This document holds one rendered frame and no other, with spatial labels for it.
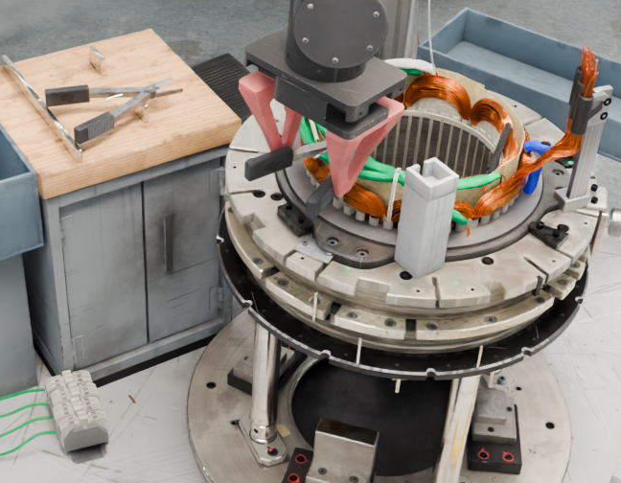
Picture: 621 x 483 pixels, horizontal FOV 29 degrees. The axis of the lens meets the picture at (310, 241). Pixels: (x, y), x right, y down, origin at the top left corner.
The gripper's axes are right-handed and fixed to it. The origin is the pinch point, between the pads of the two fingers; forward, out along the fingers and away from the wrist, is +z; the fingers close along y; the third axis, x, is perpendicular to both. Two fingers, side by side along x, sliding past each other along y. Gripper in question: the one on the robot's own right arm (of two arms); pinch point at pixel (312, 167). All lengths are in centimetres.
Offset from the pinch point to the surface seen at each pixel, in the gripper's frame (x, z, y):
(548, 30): 229, 111, -90
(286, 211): 1.3, 6.6, -3.1
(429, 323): 3.2, 10.9, 10.7
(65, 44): 126, 116, -179
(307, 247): -0.2, 7.4, 0.5
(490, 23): 46.5, 9.9, -12.5
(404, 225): 3.2, 3.3, 6.9
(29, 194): -6.7, 13.3, -25.5
